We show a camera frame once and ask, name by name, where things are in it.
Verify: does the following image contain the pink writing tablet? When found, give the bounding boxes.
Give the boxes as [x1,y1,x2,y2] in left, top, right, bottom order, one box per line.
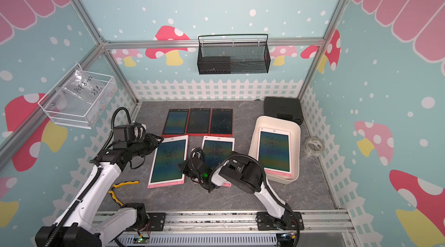
[257,128,293,177]
[191,136,235,190]
[147,135,188,189]

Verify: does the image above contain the red writing tablet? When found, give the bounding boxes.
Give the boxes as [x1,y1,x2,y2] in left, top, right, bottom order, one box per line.
[209,109,233,137]
[162,109,190,138]
[185,108,212,136]

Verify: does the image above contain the red writing tablet top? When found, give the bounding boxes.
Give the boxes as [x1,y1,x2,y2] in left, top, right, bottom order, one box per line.
[162,109,190,138]

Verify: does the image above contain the white plastic storage box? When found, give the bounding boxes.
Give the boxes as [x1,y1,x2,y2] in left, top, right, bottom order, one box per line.
[249,115,301,184]

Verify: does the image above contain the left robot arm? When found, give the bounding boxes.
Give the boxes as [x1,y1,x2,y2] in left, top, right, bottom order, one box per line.
[35,125,163,247]

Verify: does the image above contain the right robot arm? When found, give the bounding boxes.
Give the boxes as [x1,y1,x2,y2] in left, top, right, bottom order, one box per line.
[178,148,304,231]

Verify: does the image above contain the black box in basket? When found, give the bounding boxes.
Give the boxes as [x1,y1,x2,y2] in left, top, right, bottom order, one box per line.
[197,56,231,75]

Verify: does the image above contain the clear plastic bag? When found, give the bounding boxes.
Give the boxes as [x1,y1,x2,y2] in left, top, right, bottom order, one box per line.
[53,66,105,115]

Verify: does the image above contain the green circuit board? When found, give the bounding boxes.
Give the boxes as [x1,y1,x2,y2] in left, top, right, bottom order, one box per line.
[133,235,150,244]

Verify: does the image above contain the black plastic tool case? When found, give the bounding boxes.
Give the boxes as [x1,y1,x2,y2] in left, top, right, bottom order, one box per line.
[264,96,304,125]

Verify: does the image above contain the clear tape roll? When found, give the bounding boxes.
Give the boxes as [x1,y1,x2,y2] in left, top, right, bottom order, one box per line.
[303,137,325,157]

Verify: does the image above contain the yellow handled pliers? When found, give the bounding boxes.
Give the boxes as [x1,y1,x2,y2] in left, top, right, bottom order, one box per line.
[107,180,140,208]

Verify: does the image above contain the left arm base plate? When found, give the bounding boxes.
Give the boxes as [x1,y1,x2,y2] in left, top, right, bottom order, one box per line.
[139,212,166,232]

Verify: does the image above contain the white wire wall basket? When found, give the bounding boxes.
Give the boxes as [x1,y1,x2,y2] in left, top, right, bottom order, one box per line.
[38,64,117,129]

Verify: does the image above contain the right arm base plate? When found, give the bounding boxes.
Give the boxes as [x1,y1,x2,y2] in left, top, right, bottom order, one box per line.
[256,211,305,231]

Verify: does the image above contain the black mesh wall basket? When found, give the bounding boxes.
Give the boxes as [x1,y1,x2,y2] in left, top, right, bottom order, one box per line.
[198,34,271,74]

